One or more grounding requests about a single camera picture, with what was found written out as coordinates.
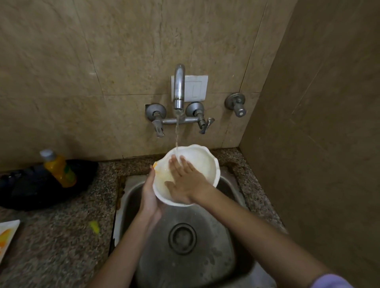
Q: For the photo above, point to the person's left hand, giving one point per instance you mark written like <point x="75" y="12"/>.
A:
<point x="149" y="202"/>

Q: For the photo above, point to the person's right hand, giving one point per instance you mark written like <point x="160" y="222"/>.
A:
<point x="188" y="184"/>

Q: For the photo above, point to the person's right thumb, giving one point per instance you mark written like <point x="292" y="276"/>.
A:
<point x="172" y="188"/>

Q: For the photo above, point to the person's left thumb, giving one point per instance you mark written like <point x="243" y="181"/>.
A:
<point x="152" y="178"/>

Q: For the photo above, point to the white scalloped bowl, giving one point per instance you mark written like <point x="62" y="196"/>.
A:
<point x="199" y="161"/>

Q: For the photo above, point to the person's left forearm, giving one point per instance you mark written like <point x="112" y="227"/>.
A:
<point x="119" y="254"/>

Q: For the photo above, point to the person's right forearm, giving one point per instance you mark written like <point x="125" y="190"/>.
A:
<point x="261" y="240"/>

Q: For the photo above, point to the sink drain strainer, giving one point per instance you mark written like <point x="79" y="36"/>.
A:
<point x="182" y="239"/>

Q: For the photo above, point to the stainless steel sink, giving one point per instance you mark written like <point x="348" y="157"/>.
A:
<point x="190" y="246"/>

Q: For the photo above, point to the yellow sponge scrap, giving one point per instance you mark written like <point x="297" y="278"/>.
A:
<point x="94" y="227"/>

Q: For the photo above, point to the yellow dish soap bottle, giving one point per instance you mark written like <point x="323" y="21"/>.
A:
<point x="60" y="170"/>

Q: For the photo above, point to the black bag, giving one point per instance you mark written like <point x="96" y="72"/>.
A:
<point x="32" y="190"/>

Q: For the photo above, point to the white plate with orange stains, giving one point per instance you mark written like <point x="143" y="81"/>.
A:
<point x="6" y="236"/>

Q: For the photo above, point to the lavender sleeve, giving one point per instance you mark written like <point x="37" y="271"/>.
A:
<point x="331" y="282"/>

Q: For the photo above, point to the chrome wall mixer tap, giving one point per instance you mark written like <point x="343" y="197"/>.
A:
<point x="179" y="101"/>

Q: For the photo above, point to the white wall switch plate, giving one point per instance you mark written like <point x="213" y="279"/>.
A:
<point x="196" y="87"/>

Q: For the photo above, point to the chrome wall stop valve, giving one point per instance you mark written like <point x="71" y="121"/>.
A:
<point x="236" y="103"/>

